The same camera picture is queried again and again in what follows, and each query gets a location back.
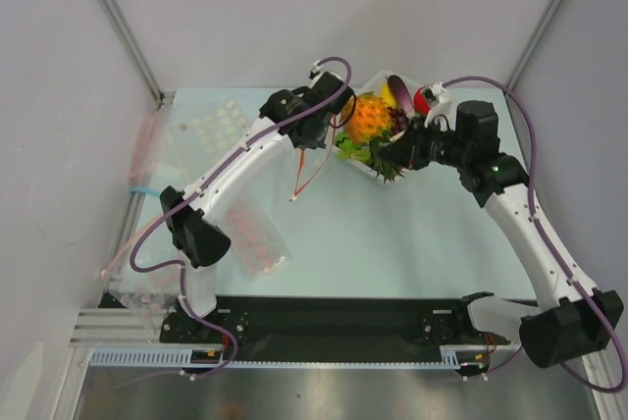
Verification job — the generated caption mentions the clear red-zipper zip bag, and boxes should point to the clear red-zipper zip bag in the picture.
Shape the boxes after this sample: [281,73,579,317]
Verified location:
[288,95,357,203]

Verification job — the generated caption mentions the green toy melon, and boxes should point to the green toy melon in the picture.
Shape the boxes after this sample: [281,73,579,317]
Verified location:
[334,131,352,150]

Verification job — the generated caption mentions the red toy apple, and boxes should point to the red toy apple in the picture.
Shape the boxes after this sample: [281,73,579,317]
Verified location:
[413,86,436,115]

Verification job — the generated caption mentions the orange toy pineapple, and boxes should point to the orange toy pineapple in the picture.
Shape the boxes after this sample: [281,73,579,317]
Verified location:
[340,92,411,184]

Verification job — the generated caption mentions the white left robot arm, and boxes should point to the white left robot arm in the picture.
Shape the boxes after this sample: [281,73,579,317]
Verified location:
[160,84,353,341]

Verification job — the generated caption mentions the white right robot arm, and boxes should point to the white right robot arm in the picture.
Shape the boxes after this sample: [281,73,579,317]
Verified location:
[380,126,623,368]

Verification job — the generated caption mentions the clear cream-dotted zip bag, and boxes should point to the clear cream-dotted zip bag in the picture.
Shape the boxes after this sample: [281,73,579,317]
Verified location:
[165,97,249,183]

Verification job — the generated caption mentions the clear pink-dotted zip bag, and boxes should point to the clear pink-dotted zip bag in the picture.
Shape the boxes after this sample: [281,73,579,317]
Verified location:
[221,193,292,280]

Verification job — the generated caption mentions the clear red-patterned zip bag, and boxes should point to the clear red-patterned zip bag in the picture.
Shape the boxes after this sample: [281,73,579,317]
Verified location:
[108,266,180,338]

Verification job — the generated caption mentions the dark toy grapes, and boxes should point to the dark toy grapes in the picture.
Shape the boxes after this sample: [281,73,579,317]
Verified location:
[387,107,408,136]

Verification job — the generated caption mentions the green toy celery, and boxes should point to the green toy celery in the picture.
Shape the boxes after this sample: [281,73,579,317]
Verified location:
[337,142,371,164]

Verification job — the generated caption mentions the purple toy eggplant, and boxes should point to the purple toy eggplant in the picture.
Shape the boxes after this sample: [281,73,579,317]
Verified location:
[387,75,415,116]

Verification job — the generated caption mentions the yellow toy pear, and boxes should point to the yellow toy pear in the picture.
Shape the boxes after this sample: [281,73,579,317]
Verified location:
[380,81,396,106]

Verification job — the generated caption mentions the white perforated plastic basket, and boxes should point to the white perforated plastic basket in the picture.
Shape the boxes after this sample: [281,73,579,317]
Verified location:
[331,69,455,188]

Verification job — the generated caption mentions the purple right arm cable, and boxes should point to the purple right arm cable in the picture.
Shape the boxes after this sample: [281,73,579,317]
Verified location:
[426,76,622,394]

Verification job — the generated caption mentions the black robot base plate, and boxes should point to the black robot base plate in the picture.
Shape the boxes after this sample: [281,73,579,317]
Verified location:
[159,295,497,355]

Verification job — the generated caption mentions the slotted white cable duct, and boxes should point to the slotted white cable duct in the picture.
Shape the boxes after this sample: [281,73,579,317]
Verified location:
[89,346,487,370]

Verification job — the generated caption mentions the right aluminium frame post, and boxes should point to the right aluminium frame post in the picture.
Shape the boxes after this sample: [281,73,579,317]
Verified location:
[506,0,567,98]

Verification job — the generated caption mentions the aluminium frame post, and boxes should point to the aluminium frame post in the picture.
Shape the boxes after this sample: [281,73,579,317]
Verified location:
[97,0,165,106]
[506,0,567,98]

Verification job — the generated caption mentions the left aluminium frame post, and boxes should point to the left aluminium frame post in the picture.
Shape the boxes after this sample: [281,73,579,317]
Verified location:
[97,0,165,106]

